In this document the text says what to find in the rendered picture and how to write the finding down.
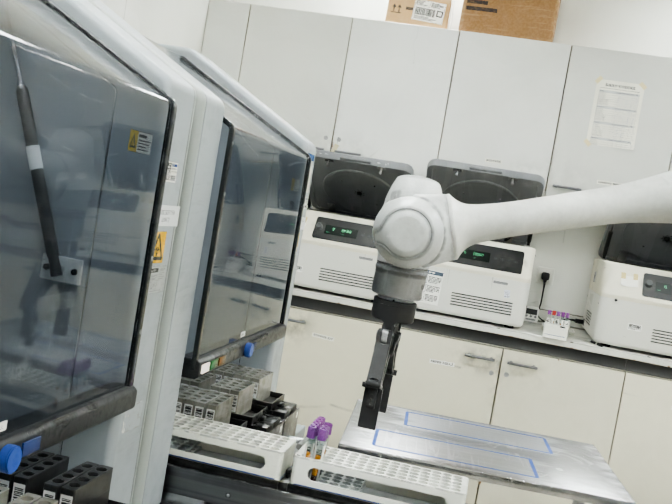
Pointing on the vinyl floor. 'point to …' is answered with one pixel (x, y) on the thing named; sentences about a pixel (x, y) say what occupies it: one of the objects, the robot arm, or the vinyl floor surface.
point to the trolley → (488, 454)
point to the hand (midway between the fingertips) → (373, 412)
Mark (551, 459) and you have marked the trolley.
